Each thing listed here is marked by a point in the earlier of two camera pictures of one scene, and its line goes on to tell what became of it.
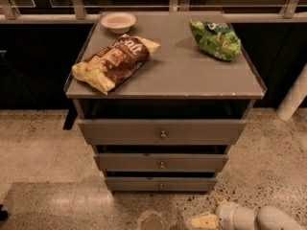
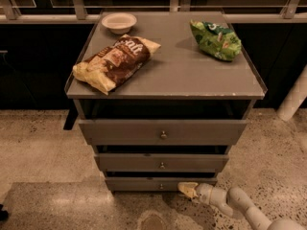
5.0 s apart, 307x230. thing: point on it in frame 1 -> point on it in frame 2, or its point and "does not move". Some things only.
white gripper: x=224 y=214 -> x=202 y=193
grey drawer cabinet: x=161 y=96 does not move
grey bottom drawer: x=160 y=184 does not move
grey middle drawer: x=161 y=162 does not move
